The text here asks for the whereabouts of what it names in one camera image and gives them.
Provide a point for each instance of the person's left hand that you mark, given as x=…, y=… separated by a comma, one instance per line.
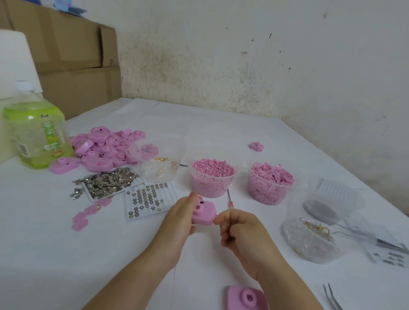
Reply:
x=171, y=228

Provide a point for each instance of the person's right hand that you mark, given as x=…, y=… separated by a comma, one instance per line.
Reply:
x=252, y=244

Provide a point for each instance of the person's left thumb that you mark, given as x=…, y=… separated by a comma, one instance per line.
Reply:
x=189, y=199

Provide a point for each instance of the person's right thumb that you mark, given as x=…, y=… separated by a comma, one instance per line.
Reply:
x=223, y=217

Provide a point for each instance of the pink toy camera shell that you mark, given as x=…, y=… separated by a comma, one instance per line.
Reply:
x=204, y=215

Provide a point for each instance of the person's left forearm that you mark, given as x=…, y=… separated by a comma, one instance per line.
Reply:
x=134, y=282

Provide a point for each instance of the person's right forearm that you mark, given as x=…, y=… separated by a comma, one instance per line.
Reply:
x=287, y=292

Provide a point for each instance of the clear cup of pink beads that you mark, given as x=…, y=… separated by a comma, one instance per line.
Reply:
x=212, y=177

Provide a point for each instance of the white grid tray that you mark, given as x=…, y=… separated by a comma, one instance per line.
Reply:
x=150, y=199

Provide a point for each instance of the clear cup with gold rings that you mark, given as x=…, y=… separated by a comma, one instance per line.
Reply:
x=159, y=163

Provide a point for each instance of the clear cup of pink chips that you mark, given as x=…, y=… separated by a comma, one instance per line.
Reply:
x=271, y=183

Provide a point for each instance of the lone pink plastic part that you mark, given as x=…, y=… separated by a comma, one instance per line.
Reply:
x=256, y=147

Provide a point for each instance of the white tray of silver pieces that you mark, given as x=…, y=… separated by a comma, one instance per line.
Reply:
x=108, y=183

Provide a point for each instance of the small pink plastic piece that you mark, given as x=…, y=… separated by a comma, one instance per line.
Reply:
x=80, y=225
x=80, y=217
x=91, y=209
x=104, y=201

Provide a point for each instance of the clear bowl of key rings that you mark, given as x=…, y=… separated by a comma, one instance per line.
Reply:
x=314, y=241

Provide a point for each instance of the pile of pink plastic shells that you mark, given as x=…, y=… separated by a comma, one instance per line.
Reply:
x=102, y=150

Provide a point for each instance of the clear empty plastic cup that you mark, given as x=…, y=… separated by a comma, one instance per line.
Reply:
x=332, y=194

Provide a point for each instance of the silver tweezers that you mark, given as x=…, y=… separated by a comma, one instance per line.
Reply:
x=334, y=297

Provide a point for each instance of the long metal tweezers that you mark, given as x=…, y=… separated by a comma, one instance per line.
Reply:
x=374, y=239

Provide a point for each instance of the large brown cardboard box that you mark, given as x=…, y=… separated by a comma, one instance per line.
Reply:
x=60, y=35
x=83, y=89

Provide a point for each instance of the green drink bottle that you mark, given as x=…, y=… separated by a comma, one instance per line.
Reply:
x=36, y=134

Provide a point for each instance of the white sticker sheet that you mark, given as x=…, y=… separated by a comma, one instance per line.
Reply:
x=388, y=257

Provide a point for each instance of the white rounded object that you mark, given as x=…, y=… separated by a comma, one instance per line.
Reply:
x=17, y=67

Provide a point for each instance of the blue object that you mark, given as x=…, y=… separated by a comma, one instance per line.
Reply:
x=75, y=6

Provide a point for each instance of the pink camera shell with lens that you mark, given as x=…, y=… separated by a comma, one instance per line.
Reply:
x=247, y=298

